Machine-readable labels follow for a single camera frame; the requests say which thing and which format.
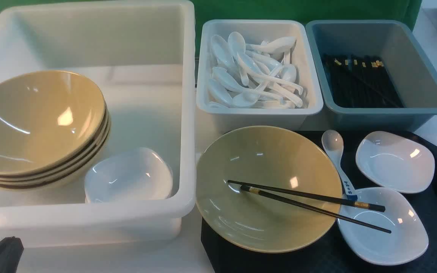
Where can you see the white spoon left of pile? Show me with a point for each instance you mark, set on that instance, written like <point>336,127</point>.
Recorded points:
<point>220,49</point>

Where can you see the large white plastic tub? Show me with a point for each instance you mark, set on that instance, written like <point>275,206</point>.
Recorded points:
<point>141,54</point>

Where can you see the white spoon top of pile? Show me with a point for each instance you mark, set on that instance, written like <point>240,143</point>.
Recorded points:
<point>279,45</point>

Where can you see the white spoon blue print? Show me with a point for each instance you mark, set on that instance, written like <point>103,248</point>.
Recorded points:
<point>333,146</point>

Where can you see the black chopsticks pile in bin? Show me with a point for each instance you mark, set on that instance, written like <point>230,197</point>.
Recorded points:
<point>360,82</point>

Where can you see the tan noodle bowl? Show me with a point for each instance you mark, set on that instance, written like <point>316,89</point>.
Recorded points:
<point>271,156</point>

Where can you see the white dish tray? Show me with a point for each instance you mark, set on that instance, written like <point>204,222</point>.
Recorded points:
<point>407,241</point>
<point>395,162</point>

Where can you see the white spoon of pile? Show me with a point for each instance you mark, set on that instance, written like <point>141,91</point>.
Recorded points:
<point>279,45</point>
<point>220,49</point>

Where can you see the white spoon bin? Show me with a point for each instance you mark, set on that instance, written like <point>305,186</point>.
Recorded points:
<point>279,89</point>

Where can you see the left robot arm dark grey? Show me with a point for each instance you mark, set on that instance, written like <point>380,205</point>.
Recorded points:
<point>11,250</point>

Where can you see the top stacked tan bowl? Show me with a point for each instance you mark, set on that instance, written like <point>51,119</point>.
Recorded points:
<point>46,117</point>

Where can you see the grey-blue chopstick bin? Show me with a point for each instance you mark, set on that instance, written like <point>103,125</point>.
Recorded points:
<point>411,72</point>

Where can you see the stacked tan bowl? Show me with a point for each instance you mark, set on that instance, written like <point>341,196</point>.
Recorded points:
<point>70,176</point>
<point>46,117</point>
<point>49,177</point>
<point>54,169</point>

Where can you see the bottom stacked tan bowl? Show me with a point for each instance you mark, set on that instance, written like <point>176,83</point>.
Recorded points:
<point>70,176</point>

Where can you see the white dish in tub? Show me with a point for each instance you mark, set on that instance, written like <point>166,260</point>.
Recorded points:
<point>138,174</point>

